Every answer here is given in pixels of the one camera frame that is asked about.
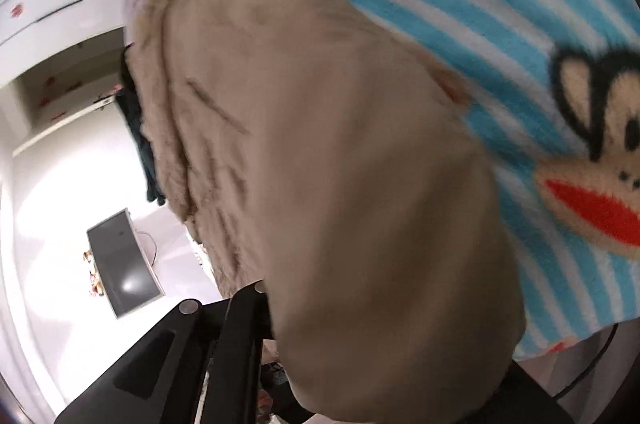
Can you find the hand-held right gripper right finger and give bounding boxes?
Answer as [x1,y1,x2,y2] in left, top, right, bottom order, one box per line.
[492,360,575,424]

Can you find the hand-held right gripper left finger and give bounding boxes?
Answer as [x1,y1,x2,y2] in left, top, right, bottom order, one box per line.
[54,281,274,424]

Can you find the tan puffer jacket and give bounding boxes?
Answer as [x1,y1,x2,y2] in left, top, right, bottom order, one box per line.
[125,0,527,424]

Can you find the small colourful figurines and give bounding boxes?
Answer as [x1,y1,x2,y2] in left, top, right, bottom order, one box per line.
[81,249,105,299]

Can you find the dark blue jeans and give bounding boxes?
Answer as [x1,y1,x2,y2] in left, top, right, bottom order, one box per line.
[116,44,169,207]

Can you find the blue striped monkey print blanket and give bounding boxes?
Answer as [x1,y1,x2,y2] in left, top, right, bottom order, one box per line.
[140,0,640,361]

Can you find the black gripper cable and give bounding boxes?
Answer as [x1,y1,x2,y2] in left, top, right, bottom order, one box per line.
[554,319,622,401]

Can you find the television cable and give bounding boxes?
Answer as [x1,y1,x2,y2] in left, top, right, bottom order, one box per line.
[137,231,159,266]

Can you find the wall television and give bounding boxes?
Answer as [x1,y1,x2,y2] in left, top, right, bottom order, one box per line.
[86,208,165,320]

